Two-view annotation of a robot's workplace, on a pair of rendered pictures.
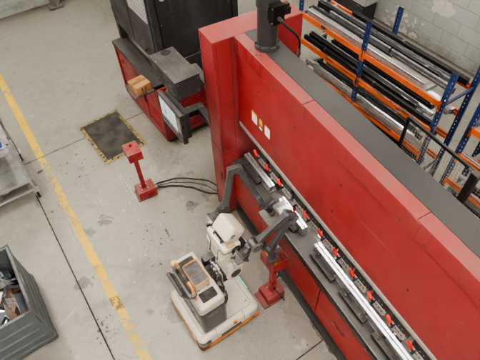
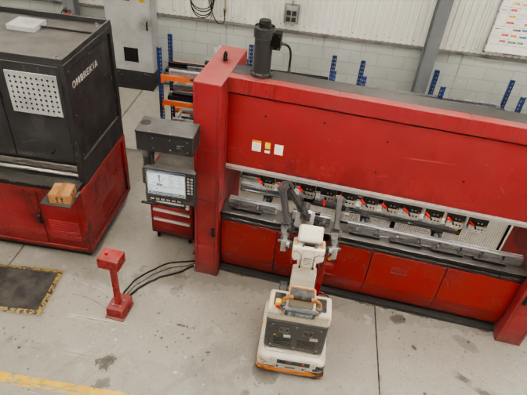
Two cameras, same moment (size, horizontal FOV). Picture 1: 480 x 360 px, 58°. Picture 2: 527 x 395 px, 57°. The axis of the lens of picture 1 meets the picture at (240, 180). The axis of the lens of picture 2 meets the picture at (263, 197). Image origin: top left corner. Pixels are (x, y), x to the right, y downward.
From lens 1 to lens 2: 2.89 m
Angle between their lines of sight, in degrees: 39
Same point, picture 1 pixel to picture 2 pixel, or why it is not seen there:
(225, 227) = (314, 231)
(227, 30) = (216, 74)
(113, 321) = not seen: outside the picture
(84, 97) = not seen: outside the picture
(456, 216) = (479, 110)
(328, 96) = (344, 86)
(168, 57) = (155, 124)
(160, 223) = (166, 323)
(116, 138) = (20, 285)
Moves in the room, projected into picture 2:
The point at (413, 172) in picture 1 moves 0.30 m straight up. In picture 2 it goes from (437, 102) to (449, 67)
